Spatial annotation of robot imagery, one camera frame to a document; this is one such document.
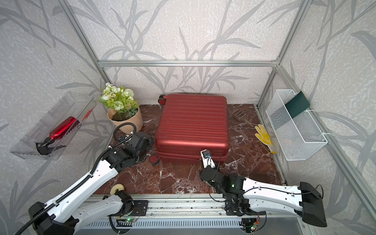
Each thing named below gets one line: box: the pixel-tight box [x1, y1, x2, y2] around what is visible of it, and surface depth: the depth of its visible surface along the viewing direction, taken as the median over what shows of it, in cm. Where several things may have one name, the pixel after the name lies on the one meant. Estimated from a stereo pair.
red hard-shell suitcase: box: [155, 94, 230, 164], surface depth 79 cm
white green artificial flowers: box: [99, 82, 139, 121], surface depth 88 cm
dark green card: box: [284, 90, 311, 119], surface depth 74 cm
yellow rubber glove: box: [254, 123, 278, 155], surface depth 104 cm
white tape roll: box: [110, 183, 125, 196], surface depth 79 cm
